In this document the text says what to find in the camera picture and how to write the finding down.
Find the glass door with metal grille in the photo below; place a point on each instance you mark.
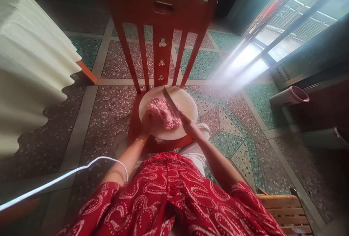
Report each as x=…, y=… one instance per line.
x=294, y=20

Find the dark cabinet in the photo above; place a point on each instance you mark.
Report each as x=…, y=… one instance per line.
x=316, y=105

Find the light wooden slatted chair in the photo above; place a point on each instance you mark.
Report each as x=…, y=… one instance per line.
x=286, y=214

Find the person's left hand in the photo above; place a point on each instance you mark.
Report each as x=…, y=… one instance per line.
x=146, y=124

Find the person's body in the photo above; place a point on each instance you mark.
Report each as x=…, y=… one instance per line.
x=169, y=197

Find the white cylinder with pink end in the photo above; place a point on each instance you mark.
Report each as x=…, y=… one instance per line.
x=291, y=96

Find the person's right hand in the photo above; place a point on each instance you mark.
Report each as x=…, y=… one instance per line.
x=185, y=120

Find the red wooden chair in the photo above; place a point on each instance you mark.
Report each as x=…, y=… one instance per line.
x=161, y=56

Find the pile of pink minced meat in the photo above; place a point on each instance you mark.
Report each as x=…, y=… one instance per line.
x=163, y=113

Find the round white cutting board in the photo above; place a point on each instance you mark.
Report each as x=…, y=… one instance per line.
x=167, y=112

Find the kitchen knife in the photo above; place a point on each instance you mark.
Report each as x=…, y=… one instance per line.
x=172, y=102

